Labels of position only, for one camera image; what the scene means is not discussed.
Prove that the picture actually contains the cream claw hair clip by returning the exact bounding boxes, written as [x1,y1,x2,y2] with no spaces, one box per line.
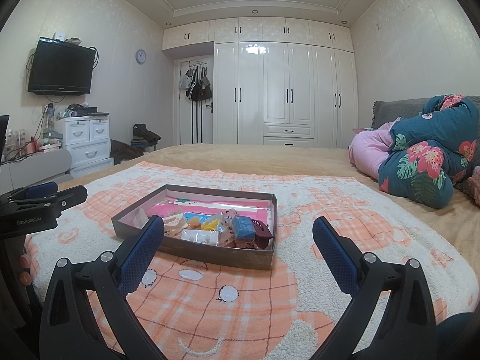
[163,211,188,237]

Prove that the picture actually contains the bagged yellow rings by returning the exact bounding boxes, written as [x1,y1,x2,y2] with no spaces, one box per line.
[200,213,226,232]

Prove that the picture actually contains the pearl flower earrings card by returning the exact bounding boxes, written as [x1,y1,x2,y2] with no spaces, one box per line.
[181,229,219,246]

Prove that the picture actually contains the dotted organza bow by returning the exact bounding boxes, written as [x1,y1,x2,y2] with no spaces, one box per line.
[218,209,258,250]

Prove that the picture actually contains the maroon hair clip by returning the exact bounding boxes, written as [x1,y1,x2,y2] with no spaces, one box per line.
[251,219,273,250]

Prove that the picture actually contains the small blue box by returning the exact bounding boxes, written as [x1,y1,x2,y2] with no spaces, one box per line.
[232,215,256,241]

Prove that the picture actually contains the clear packet of earrings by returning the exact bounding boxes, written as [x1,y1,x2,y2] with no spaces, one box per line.
[129,207,149,229]

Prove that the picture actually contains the person's left hand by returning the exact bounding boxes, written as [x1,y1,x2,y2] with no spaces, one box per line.
[19,253,32,286]

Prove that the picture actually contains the grey chair back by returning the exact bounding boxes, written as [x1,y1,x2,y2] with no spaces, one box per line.
[1,149,73,194]

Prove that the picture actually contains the white drawer cabinet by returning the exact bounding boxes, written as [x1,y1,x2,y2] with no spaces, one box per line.
[55,115,114,179]

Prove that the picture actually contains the pile of dark clothes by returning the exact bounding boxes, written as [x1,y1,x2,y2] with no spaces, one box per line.
[110,124,161,165]

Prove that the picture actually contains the orange white plush blanket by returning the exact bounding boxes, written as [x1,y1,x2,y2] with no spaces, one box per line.
[26,162,479,359]

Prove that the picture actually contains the tan bedspread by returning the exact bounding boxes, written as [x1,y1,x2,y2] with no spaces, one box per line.
[59,144,479,272]

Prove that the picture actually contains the white door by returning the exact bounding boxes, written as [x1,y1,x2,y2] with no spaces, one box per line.
[173,55,213,145]

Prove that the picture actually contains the pink knitted cloth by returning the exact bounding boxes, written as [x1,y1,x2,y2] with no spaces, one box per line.
[466,166,480,205]

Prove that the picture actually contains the bags hanging on door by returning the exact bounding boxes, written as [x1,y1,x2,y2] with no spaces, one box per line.
[179,65,213,102]

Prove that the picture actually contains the brown cardboard tray box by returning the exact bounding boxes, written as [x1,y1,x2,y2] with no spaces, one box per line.
[112,184,278,271]

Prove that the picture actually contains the floral blue quilt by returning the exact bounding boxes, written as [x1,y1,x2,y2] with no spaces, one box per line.
[378,94,479,209]

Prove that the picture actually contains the white wardrobe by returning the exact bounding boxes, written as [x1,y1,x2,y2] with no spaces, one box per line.
[162,17,358,148]

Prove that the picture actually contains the black wall television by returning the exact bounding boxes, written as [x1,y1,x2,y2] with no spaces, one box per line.
[27,37,98,96]

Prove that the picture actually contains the purple wall clock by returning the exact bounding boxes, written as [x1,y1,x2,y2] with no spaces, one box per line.
[135,49,146,64]

